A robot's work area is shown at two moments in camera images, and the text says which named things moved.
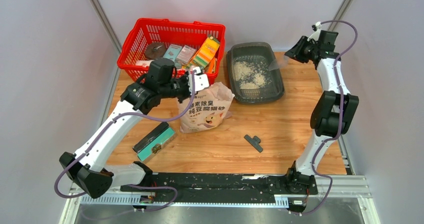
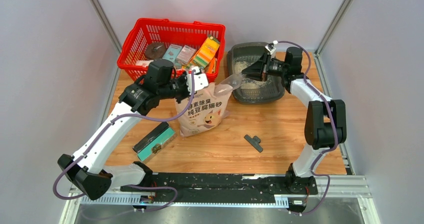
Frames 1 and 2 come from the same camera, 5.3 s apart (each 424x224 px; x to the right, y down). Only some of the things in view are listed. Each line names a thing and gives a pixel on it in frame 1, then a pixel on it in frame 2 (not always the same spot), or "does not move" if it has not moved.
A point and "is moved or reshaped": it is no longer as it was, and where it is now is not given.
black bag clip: x=254 y=142 does not move
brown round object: x=155 y=50 does not move
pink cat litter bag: x=209 y=107 does not move
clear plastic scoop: x=280 y=62 is moved or reshaped
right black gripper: x=295 y=52 → x=254 y=70
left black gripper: x=185 y=78 does not move
